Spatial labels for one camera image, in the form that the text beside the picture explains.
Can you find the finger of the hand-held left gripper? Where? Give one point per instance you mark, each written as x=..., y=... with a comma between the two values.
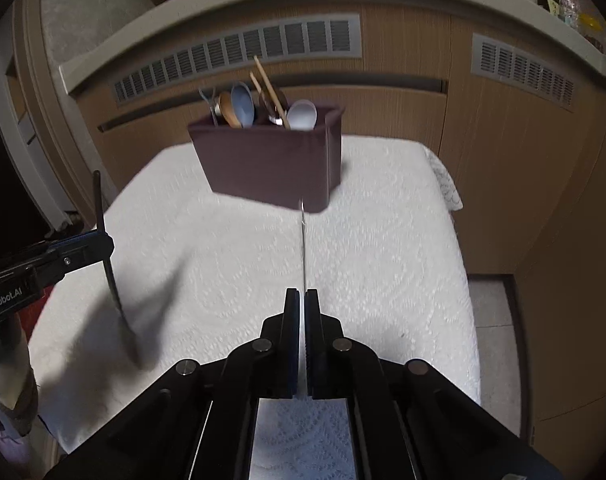
x=78, y=260
x=83, y=238

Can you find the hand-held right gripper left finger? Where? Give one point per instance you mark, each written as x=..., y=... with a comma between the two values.
x=288, y=310

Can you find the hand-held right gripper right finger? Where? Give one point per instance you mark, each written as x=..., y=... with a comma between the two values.
x=315, y=320

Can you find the black spoon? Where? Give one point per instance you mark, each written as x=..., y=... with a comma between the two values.
x=114, y=285

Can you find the thin dark metal utensil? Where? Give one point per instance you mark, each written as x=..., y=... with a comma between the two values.
x=303, y=250

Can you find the maroon plastic utensil container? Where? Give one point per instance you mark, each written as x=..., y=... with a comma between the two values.
x=263, y=165

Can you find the wooden spoon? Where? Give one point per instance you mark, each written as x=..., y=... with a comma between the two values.
x=227, y=107

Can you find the white plastic spoon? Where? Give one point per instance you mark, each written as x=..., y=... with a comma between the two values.
x=301, y=115

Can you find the blue plastic spoon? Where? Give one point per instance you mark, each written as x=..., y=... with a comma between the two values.
x=244, y=105

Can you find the white lace tablecloth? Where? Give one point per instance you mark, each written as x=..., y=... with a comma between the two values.
x=223, y=285

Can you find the wooden kitchen cabinet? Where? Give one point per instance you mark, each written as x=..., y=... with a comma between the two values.
x=408, y=110

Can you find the long grey vent grille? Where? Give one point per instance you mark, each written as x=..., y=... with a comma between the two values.
x=243, y=45

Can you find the white kitchen countertop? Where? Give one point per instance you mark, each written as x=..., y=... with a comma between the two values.
x=283, y=5

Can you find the short grey vent grille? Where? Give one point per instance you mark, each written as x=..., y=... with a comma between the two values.
x=523, y=70

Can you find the yellow-lidded jar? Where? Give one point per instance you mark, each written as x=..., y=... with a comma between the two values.
x=593, y=27

